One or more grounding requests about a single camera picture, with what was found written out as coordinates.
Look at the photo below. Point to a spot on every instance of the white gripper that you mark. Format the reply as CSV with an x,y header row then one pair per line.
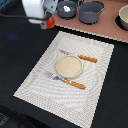
x,y
39,10

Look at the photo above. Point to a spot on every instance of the small grey frying pan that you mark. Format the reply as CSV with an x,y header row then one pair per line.
x,y
62,13

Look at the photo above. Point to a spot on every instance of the round beige plate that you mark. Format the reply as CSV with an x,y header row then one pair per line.
x,y
69,66

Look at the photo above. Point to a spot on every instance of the large grey cooking pot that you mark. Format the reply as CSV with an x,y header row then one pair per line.
x,y
89,12

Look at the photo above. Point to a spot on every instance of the cream bowl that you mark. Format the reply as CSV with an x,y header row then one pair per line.
x,y
123,14

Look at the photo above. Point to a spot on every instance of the striped beige placemat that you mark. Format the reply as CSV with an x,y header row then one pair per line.
x,y
70,103

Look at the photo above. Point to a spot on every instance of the fork with wooden handle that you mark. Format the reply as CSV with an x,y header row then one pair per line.
x,y
56,77

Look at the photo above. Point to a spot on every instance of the knife with wooden handle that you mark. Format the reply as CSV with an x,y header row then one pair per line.
x,y
80,56

